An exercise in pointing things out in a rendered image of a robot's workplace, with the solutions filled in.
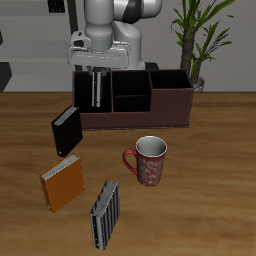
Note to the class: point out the black wall panel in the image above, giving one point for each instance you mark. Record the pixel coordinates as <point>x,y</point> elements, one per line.
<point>56,5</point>

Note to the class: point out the dark brown desk caddy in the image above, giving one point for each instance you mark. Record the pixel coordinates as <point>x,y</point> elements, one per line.
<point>170,106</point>

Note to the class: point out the orange book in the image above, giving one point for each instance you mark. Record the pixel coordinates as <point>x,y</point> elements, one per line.
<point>65,185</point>

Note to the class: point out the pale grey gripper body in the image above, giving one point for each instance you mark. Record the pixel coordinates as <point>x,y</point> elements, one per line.
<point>100,58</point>

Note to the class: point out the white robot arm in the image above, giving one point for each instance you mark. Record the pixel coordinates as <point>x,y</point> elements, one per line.
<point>128,36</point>

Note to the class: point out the black and grey striped book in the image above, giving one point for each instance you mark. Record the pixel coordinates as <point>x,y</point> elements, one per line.
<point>107,216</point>

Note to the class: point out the red patterned mug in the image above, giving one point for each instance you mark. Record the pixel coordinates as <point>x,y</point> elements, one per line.
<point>151,165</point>

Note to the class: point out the dark vertical wall strip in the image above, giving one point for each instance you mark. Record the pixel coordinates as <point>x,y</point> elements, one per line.
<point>72,15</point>

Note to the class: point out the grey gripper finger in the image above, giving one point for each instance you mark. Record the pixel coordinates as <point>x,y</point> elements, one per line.
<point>99,87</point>
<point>94,87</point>

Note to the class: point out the green pot plant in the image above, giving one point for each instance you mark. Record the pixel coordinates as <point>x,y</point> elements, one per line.
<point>188,43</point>

